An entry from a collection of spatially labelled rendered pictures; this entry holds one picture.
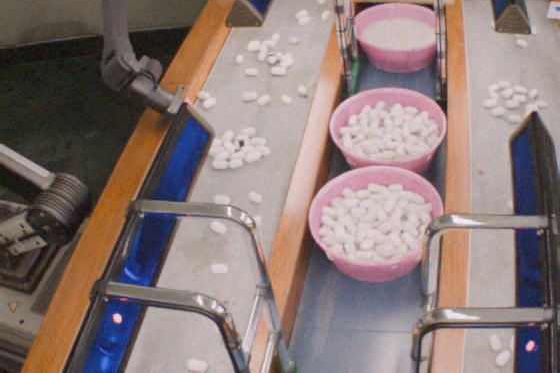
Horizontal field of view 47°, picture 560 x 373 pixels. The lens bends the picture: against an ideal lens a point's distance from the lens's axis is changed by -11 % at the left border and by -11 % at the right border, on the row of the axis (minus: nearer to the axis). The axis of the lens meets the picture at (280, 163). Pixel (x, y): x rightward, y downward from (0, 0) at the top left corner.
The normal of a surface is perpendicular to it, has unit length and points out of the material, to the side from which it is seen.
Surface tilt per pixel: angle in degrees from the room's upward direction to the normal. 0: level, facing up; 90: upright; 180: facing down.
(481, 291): 0
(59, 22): 90
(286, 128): 0
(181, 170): 58
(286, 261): 0
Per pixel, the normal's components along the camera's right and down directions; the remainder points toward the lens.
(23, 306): -0.13, -0.75
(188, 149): 0.75, -0.37
